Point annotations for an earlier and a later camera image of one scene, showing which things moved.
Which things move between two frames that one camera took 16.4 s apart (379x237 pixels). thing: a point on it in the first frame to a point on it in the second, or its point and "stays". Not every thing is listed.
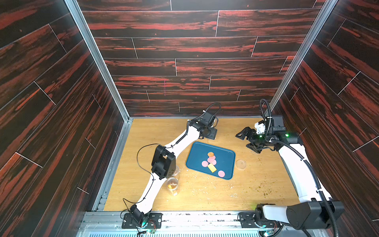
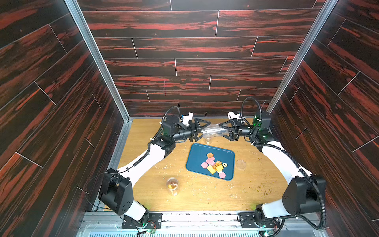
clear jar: (172, 184) stays
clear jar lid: (241, 164) stays
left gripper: (212, 133) to (189, 129)
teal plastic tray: (218, 161) stays
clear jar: (176, 171) to (214, 130)
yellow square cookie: (212, 168) stays
